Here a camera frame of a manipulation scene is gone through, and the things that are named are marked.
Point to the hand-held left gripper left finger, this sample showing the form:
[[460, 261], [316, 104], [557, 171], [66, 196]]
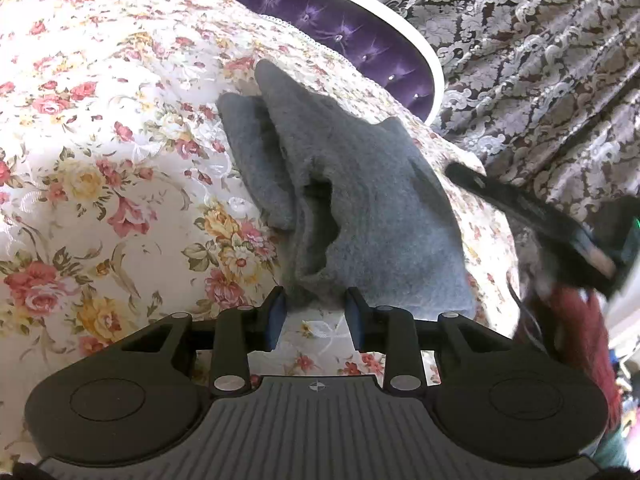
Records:
[[276, 319]]

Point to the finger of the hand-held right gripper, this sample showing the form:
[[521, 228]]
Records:
[[530, 210]]

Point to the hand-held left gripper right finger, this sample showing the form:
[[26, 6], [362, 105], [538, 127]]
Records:
[[356, 321]]

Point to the grey argyle sweater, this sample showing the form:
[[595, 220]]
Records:
[[370, 195]]

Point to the person's right forearm red sleeve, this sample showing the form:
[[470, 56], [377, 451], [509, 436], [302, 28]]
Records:
[[580, 340]]

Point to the brown damask curtain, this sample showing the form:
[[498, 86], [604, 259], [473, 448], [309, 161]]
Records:
[[545, 60]]

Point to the floral bedspread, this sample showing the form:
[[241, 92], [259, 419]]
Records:
[[110, 160]]

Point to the purple tufted headboard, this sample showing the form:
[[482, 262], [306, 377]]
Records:
[[345, 25]]

